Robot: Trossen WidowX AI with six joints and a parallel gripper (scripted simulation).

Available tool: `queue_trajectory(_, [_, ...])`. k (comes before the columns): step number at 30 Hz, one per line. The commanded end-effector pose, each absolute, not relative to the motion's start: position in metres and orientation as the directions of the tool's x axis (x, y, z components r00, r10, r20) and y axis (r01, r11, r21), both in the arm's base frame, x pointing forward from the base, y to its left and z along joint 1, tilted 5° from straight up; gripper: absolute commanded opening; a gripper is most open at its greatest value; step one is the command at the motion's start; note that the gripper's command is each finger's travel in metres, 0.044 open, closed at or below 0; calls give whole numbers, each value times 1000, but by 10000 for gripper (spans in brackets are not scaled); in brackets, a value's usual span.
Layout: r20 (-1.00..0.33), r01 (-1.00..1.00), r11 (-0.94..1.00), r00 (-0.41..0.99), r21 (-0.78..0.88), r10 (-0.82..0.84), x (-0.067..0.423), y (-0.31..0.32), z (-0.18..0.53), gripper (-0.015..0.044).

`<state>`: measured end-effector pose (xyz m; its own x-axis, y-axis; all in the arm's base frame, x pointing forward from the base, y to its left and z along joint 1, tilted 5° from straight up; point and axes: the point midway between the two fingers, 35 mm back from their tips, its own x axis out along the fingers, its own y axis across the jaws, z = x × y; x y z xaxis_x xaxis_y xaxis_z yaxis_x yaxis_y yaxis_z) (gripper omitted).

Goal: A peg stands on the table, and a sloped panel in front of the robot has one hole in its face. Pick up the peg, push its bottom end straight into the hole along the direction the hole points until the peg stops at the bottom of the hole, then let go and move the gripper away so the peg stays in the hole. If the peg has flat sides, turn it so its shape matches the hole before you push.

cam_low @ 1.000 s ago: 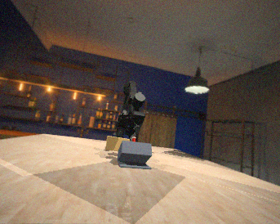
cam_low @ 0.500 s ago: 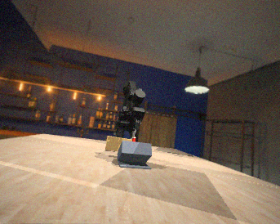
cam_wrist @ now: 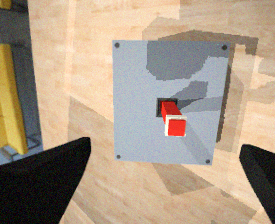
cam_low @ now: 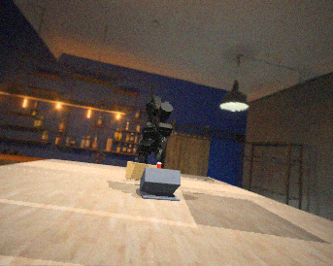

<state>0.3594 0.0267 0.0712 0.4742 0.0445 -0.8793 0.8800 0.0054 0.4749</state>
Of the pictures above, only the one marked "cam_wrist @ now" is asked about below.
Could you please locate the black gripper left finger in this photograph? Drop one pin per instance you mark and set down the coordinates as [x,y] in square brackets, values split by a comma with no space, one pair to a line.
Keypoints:
[38,188]

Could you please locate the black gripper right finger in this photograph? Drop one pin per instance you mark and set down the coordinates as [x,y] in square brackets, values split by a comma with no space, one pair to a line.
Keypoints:
[259,167]

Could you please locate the red square peg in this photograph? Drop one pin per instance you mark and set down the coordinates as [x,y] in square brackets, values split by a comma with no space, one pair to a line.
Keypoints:
[175,122]

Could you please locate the grey square panel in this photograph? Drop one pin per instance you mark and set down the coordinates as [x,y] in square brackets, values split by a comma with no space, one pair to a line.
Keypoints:
[190,73]

